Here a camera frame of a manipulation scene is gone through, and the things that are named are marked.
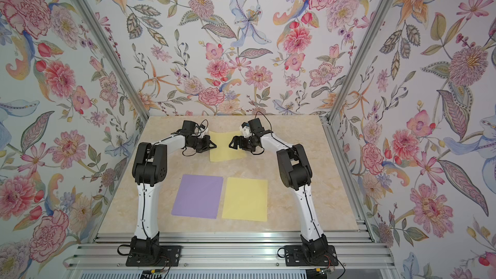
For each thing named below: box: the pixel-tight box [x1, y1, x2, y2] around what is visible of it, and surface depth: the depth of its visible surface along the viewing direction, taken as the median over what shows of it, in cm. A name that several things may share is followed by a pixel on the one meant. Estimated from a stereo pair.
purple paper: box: [171, 174, 225, 219], surface depth 93 cm
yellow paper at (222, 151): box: [208, 130, 247, 163], surface depth 108 cm
